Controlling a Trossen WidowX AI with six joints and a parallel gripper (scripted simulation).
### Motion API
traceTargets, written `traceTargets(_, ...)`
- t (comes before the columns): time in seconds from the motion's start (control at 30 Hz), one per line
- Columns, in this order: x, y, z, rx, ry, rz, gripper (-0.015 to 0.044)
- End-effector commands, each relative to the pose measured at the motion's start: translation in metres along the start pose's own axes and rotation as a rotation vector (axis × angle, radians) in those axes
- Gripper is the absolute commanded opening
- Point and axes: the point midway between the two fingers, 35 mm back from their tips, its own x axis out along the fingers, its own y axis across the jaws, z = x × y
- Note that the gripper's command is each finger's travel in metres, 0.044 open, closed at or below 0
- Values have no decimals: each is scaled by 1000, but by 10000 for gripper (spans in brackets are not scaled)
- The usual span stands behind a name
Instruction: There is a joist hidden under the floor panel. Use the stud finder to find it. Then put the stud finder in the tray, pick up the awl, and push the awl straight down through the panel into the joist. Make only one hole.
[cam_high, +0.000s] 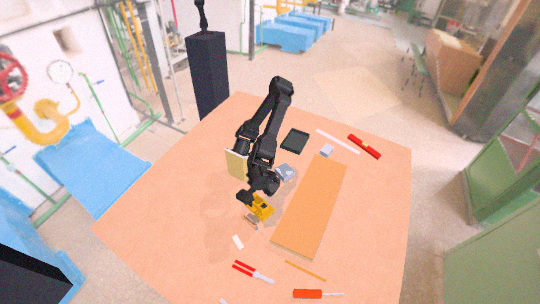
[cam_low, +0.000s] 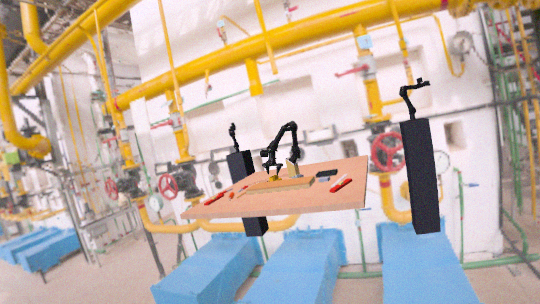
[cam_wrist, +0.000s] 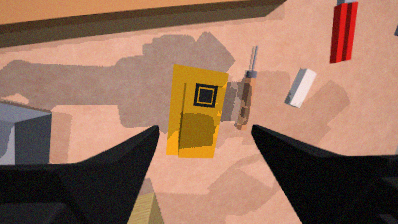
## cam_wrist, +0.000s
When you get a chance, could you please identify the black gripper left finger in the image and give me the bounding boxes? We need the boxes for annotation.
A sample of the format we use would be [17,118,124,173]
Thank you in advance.
[0,125,160,224]

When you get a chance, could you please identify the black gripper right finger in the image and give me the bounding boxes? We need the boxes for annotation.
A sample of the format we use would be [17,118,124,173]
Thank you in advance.
[251,124,398,224]

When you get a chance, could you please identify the tan panel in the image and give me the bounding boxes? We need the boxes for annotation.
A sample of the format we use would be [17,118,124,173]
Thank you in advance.
[0,0,286,48]

